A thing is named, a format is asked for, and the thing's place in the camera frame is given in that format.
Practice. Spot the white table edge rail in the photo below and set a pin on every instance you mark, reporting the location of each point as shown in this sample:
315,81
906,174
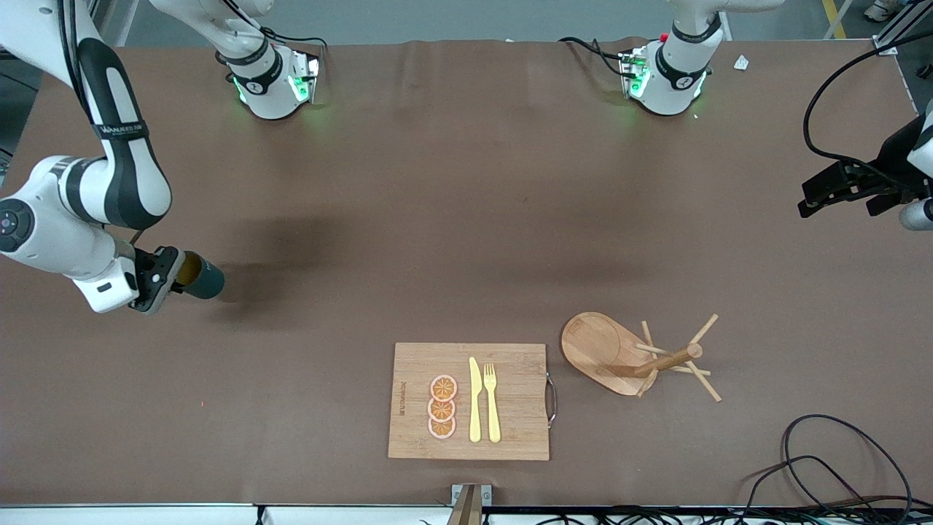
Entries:
146,515

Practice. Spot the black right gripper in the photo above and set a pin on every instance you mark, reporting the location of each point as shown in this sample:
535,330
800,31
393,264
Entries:
176,287

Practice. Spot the aluminium frame profile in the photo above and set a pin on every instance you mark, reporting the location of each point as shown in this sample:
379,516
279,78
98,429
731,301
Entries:
893,33

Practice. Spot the wooden mug tree stand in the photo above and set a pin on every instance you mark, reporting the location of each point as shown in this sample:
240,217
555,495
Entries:
605,350

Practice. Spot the orange slice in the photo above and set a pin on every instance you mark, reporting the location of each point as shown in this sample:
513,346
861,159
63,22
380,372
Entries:
442,428
441,410
444,387

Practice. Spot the metal bracket with wooden strip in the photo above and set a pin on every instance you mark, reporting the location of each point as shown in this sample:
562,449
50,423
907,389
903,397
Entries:
470,503

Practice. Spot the white paper scrap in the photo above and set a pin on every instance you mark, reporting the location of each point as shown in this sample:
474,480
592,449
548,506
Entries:
741,63

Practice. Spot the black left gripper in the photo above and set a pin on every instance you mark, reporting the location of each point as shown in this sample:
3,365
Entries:
894,154

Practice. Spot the yellow plastic knife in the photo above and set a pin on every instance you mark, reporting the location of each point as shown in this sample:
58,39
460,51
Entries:
475,408

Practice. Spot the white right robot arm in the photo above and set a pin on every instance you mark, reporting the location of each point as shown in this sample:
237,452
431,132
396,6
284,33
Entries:
124,168

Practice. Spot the yellow plastic fork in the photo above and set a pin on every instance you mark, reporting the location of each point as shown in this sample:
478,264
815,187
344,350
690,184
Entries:
493,412

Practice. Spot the dark green ribbed cup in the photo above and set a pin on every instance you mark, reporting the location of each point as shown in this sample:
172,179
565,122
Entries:
204,281

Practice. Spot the white shoe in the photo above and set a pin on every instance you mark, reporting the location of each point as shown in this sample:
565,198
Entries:
883,9

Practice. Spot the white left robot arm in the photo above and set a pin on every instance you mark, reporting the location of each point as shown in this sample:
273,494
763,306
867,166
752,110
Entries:
674,73

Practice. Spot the bamboo cutting board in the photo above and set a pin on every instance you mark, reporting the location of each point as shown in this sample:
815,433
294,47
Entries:
517,408

